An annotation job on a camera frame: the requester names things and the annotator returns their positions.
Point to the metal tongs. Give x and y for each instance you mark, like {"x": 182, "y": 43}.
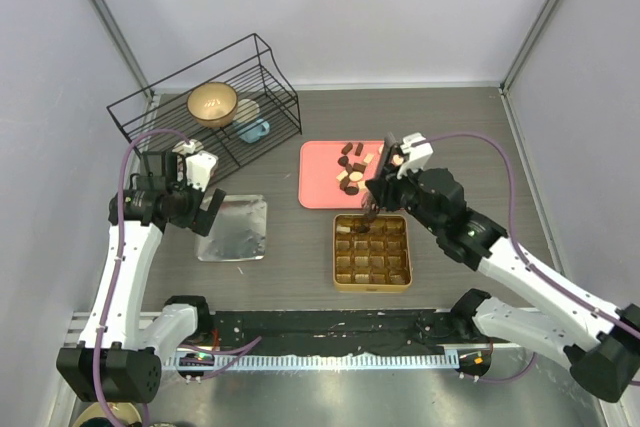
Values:
{"x": 382, "y": 167}

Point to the black wire rack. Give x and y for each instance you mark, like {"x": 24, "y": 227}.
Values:
{"x": 249, "y": 66}

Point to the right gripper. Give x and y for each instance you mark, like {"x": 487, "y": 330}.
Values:
{"x": 387, "y": 188}

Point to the gold chocolate box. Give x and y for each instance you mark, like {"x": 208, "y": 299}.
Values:
{"x": 371, "y": 256}

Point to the white cable duct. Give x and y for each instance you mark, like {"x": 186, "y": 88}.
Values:
{"x": 290, "y": 363}

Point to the silver box lid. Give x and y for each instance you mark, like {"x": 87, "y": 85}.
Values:
{"x": 238, "y": 233}

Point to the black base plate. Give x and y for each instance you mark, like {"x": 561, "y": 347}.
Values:
{"x": 326, "y": 333}

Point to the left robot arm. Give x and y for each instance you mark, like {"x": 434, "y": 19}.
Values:
{"x": 115, "y": 359}

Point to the round object bottom left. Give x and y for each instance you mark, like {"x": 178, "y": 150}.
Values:
{"x": 126, "y": 413}

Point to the gold bowl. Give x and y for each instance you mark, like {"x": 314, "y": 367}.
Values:
{"x": 213, "y": 104}

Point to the blue cup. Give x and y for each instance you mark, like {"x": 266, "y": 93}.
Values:
{"x": 253, "y": 131}

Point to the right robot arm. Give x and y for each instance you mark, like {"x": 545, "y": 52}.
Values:
{"x": 595, "y": 340}

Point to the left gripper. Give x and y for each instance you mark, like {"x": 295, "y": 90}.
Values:
{"x": 199, "y": 219}

